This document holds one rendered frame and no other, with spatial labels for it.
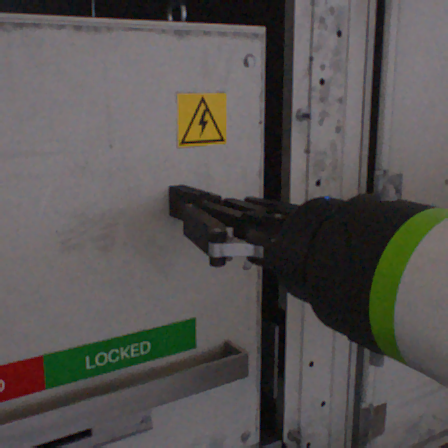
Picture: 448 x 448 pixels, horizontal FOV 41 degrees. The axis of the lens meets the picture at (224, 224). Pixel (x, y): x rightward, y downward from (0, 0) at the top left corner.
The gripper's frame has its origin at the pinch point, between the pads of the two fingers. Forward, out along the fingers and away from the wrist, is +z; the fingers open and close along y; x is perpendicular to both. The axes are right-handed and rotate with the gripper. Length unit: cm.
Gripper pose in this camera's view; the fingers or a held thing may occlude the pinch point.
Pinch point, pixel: (194, 206)
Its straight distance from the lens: 56.2
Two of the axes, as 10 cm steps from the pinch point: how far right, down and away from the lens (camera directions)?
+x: 0.0, -9.7, -2.4
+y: 8.3, -1.3, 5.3
